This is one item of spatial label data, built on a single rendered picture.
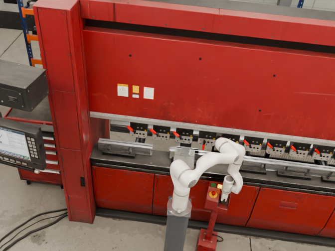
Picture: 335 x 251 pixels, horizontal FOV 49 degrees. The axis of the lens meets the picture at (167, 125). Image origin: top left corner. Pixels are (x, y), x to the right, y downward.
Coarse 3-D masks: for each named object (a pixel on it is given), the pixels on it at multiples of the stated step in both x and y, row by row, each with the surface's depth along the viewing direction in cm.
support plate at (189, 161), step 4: (176, 148) 329; (176, 152) 325; (192, 152) 326; (176, 156) 321; (180, 156) 321; (184, 156) 322; (188, 156) 322; (184, 160) 318; (188, 160) 318; (192, 160) 318; (188, 164) 314; (192, 164) 315; (192, 168) 311
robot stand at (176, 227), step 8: (168, 216) 278; (176, 216) 273; (184, 216) 272; (168, 224) 283; (176, 224) 280; (184, 224) 280; (168, 232) 289; (176, 232) 287; (184, 232) 288; (168, 240) 295; (176, 240) 294; (184, 240) 297; (168, 248) 302; (176, 248) 301
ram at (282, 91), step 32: (96, 32) 263; (128, 32) 265; (96, 64) 280; (128, 64) 277; (160, 64) 274; (192, 64) 271; (224, 64) 268; (256, 64) 265; (288, 64) 262; (320, 64) 260; (96, 96) 299; (128, 96) 295; (160, 96) 292; (192, 96) 289; (224, 96) 286; (256, 96) 282; (288, 96) 279; (320, 96) 276; (192, 128) 310; (256, 128) 302; (288, 128) 299; (320, 128) 295
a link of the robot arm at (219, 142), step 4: (216, 140) 273; (220, 140) 270; (224, 140) 270; (228, 140) 274; (216, 144) 271; (220, 144) 269; (232, 144) 275; (236, 144) 275; (236, 148) 274; (240, 148) 275; (244, 148) 278; (240, 152) 275; (244, 152) 278; (240, 156) 278; (240, 160) 281
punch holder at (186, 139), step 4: (176, 128) 311; (180, 128) 311; (184, 128) 310; (176, 132) 314; (180, 132) 314; (184, 132) 313; (188, 132) 313; (192, 132) 312; (176, 136) 317; (184, 136) 316; (188, 136) 316; (192, 136) 315; (176, 140) 320; (180, 140) 319; (184, 140) 318; (188, 140) 318
